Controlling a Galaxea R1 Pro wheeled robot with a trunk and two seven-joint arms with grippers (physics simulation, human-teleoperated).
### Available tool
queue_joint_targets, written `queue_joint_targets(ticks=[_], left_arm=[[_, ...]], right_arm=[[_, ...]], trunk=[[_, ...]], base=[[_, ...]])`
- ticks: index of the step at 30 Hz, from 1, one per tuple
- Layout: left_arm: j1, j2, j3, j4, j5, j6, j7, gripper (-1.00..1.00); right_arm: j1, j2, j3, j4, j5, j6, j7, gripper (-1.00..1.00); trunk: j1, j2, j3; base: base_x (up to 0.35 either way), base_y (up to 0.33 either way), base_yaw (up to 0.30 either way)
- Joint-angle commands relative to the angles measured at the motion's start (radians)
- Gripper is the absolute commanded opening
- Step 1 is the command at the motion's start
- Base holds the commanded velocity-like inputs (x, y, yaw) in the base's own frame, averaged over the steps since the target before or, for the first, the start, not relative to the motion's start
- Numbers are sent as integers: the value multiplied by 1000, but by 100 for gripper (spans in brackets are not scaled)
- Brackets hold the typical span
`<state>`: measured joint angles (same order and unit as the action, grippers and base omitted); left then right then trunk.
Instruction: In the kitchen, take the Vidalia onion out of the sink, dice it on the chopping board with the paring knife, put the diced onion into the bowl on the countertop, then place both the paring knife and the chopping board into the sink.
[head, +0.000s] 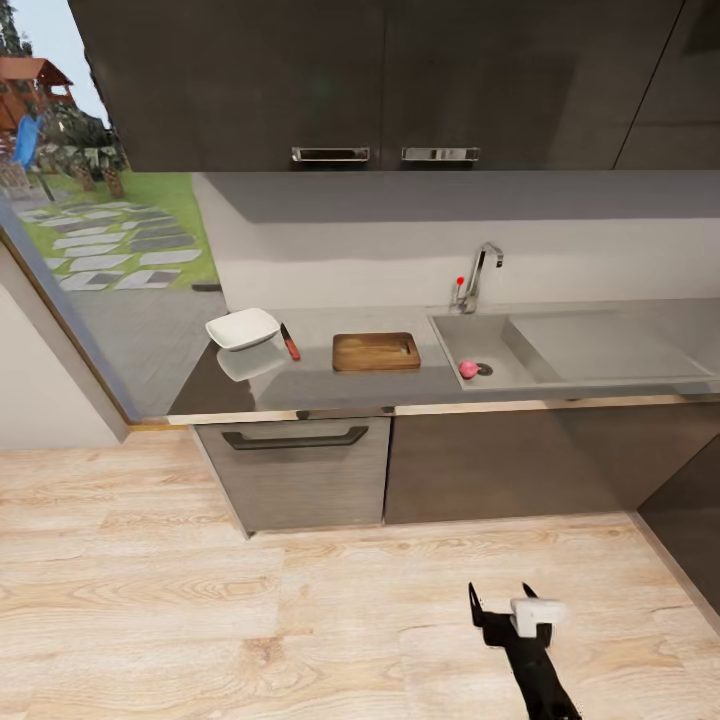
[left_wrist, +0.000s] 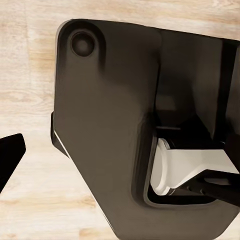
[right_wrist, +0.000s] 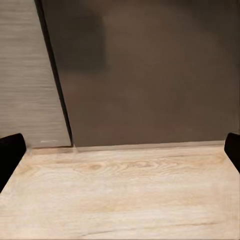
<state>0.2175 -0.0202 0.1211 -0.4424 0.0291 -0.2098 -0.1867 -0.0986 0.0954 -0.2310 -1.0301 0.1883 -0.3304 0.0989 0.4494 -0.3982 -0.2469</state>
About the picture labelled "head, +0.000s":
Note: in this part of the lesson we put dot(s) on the cutting board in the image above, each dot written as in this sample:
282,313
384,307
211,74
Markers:
374,351

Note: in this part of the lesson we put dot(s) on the parer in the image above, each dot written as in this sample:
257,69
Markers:
288,340

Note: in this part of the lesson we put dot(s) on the dishwasher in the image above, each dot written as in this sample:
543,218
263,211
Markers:
308,473

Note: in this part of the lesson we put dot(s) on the bowl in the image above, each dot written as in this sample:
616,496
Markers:
241,330

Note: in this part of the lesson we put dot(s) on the vidalia onion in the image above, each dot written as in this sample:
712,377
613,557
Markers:
468,369

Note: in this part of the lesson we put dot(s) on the drop in sink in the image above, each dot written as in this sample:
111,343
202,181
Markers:
556,348

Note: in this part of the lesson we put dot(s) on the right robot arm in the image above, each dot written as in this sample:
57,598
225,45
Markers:
524,634

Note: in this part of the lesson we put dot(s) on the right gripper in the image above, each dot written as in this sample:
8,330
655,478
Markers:
498,630

